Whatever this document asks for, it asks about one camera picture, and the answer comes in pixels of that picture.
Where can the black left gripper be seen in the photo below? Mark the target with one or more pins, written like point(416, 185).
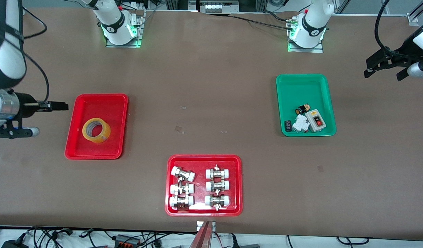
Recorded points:
point(399, 57)

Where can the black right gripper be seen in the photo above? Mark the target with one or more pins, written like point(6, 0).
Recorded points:
point(25, 104)

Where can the yellow tape roll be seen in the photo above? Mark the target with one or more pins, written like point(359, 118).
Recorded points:
point(106, 136)

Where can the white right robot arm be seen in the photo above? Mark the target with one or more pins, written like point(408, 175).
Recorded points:
point(8, 58)

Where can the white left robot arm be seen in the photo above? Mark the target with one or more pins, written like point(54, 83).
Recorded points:
point(311, 27)

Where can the empty red plastic tray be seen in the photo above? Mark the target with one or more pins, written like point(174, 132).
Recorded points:
point(115, 110)

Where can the green plastic tray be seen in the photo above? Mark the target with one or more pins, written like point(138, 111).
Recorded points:
point(311, 89)

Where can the clear tape patch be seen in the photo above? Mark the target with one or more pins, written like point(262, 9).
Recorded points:
point(179, 129)

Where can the red tray with fittings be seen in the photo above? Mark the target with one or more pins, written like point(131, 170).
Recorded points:
point(200, 187)

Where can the black and yellow round component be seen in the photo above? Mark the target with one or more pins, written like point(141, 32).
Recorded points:
point(302, 110)

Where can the white circuit breaker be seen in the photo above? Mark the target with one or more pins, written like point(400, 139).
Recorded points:
point(300, 124)

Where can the small black terminal block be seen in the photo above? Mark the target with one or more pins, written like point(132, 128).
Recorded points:
point(287, 126)

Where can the black power adapter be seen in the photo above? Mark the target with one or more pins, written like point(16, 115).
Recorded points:
point(13, 243)

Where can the metal fitting with white caps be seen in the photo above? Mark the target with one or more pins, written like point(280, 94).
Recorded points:
point(181, 201)
point(182, 189)
point(217, 200)
point(217, 173)
point(217, 186)
point(183, 174)

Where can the black orange connector box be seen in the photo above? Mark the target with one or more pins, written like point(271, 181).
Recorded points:
point(127, 240)

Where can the white power strip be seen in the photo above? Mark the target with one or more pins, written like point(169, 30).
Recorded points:
point(218, 6)

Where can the red clamp bar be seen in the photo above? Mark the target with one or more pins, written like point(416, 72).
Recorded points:
point(202, 237)

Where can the aluminium frame profile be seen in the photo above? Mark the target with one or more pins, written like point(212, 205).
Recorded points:
point(418, 13)

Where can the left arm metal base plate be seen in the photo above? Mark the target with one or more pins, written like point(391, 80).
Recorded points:
point(319, 48)

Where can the grey switch box red button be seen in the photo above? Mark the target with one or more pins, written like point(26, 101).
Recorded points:
point(316, 120)

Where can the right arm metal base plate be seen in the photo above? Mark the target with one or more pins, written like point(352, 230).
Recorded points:
point(141, 31)

